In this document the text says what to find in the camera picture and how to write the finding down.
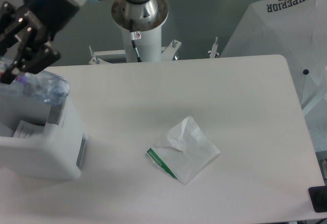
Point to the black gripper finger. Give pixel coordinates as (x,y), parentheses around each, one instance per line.
(34,53)
(12,22)

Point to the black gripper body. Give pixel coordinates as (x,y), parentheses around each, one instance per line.
(45,18)

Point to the clear plastic water bottle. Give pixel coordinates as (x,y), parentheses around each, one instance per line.
(44,86)

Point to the white plastic bag green stripe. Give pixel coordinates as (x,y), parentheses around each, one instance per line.
(183,151)

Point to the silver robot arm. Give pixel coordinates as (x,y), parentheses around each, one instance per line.
(142,15)

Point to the white paper in trash can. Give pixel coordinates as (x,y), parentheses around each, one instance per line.
(28,130)

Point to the white plastic trash can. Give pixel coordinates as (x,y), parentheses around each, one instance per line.
(57,154)

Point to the white umbrella with Superior print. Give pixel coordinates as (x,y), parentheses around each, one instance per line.
(295,29)

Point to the black device at table edge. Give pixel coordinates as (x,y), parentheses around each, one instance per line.
(318,198)

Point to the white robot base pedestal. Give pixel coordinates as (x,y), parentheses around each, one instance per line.
(148,44)

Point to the white metal frame with bolts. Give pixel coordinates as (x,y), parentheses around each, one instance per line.
(169,52)

